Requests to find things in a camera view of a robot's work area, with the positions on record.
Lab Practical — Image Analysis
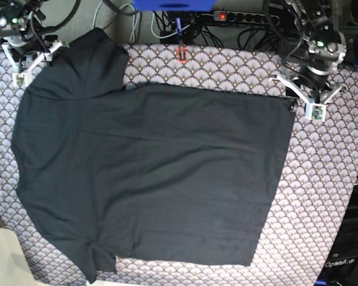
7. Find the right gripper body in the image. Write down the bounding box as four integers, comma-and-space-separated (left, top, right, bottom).
10, 35, 58, 67

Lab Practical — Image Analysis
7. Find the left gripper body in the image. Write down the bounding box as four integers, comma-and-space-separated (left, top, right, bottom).
286, 64, 335, 101

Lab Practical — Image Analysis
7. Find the dark navy T-shirt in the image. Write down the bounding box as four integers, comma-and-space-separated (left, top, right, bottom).
11, 29, 295, 282

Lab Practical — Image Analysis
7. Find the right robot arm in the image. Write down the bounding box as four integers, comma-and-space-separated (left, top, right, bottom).
0, 1, 57, 66

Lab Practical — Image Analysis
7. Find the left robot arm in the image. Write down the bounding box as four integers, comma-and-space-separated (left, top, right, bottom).
263, 1, 347, 103

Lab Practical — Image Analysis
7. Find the fan-patterned tablecloth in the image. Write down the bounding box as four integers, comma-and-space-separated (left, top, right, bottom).
0, 45, 358, 285

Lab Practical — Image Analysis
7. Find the red table clamp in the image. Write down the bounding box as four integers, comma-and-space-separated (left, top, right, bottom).
177, 45, 187, 63

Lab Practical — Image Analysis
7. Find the black OpenArm box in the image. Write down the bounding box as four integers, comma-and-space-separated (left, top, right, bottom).
314, 185, 358, 285

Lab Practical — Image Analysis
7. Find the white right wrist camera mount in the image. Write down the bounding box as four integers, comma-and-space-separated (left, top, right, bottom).
1, 41, 64, 88

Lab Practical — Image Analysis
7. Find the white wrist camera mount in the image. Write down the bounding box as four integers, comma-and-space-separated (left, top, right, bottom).
270, 74, 344, 122
1, 41, 64, 88

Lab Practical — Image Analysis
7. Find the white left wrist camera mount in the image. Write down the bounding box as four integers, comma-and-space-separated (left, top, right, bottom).
270, 74, 344, 122

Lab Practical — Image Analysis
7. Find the black power strip red switch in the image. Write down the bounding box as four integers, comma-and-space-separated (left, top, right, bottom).
212, 11, 267, 24

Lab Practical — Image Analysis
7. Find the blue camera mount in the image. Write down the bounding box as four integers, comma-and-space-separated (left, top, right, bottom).
133, 0, 216, 11

